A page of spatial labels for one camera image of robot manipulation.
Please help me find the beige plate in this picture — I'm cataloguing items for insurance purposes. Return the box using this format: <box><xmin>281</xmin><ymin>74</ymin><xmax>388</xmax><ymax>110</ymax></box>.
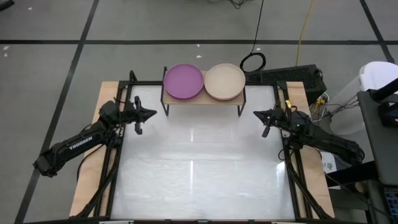
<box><xmin>203</xmin><ymin>63</ymin><xmax>246</xmax><ymax>101</ymax></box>

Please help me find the black hanging cable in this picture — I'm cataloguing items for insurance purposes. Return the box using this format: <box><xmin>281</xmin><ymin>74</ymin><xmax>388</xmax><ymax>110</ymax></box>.
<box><xmin>239</xmin><ymin>0</ymin><xmax>267</xmax><ymax>73</ymax></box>

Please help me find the yellow hanging cable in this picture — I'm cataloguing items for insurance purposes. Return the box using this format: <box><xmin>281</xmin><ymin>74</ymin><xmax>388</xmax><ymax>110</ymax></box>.
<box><xmin>294</xmin><ymin>0</ymin><xmax>315</xmax><ymax>67</ymax></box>

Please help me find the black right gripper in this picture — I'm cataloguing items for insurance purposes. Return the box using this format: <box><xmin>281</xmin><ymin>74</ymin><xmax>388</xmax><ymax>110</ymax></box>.
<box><xmin>252</xmin><ymin>106</ymin><xmax>290</xmax><ymax>139</ymax></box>

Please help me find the white paper label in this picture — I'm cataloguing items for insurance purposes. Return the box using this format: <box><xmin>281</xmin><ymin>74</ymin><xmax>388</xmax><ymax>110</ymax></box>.
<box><xmin>321</xmin><ymin>151</ymin><xmax>339</xmax><ymax>172</ymax></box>

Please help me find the dark grey side desk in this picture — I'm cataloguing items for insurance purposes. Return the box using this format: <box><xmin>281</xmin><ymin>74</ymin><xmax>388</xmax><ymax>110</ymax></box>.
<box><xmin>356</xmin><ymin>89</ymin><xmax>398</xmax><ymax>188</ymax></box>

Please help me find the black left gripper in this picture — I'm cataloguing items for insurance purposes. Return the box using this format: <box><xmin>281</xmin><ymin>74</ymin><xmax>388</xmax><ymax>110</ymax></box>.
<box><xmin>123</xmin><ymin>95</ymin><xmax>158</xmax><ymax>136</ymax></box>

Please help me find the purple plate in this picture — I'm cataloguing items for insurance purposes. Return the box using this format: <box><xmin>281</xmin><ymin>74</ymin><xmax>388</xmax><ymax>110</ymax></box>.
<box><xmin>163</xmin><ymin>63</ymin><xmax>205</xmax><ymax>101</ymax></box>

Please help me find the black metal table frame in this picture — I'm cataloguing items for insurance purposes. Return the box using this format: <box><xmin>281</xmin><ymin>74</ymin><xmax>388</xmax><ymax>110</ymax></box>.
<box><xmin>75</xmin><ymin>70</ymin><xmax>336</xmax><ymax>224</ymax></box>

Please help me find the wooden shelf black metal frame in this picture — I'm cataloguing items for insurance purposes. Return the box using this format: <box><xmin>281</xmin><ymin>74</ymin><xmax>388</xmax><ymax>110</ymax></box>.
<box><xmin>160</xmin><ymin>65</ymin><xmax>248</xmax><ymax>118</ymax></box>

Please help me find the white trash bin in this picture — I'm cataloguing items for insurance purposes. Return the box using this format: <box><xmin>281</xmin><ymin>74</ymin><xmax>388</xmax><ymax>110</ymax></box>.
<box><xmin>328</xmin><ymin>60</ymin><xmax>398</xmax><ymax>135</ymax></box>

